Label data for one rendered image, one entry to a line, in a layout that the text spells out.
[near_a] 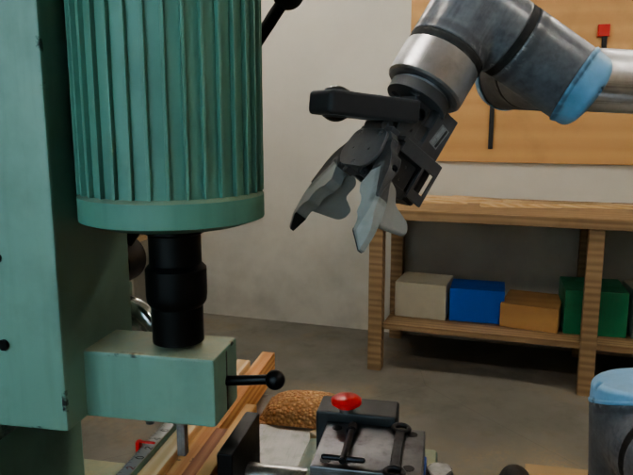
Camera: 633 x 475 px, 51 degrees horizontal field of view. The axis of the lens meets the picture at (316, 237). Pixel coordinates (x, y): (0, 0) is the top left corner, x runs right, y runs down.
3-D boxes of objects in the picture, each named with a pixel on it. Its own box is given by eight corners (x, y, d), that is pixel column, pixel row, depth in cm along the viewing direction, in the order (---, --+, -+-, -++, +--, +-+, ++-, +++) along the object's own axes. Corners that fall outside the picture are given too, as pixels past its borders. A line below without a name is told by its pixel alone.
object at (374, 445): (423, 522, 55) (425, 462, 54) (295, 507, 57) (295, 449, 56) (428, 447, 68) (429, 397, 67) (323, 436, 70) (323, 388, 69)
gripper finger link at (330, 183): (320, 249, 79) (376, 201, 75) (284, 224, 76) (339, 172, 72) (317, 233, 81) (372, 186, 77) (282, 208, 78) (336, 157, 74)
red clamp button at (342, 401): (359, 413, 63) (359, 403, 63) (329, 411, 64) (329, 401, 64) (363, 401, 66) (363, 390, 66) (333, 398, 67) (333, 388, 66)
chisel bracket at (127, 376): (217, 443, 63) (214, 360, 62) (84, 430, 66) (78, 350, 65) (239, 410, 71) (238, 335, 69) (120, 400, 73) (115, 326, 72)
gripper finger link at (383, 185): (398, 197, 64) (403, 135, 69) (388, 188, 63) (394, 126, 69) (364, 216, 67) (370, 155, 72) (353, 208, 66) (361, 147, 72)
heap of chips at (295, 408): (349, 432, 84) (349, 411, 83) (255, 423, 86) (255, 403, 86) (359, 403, 92) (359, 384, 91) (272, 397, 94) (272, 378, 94)
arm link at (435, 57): (442, 28, 68) (388, 39, 76) (418, 68, 67) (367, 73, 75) (493, 82, 72) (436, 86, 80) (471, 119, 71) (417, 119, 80)
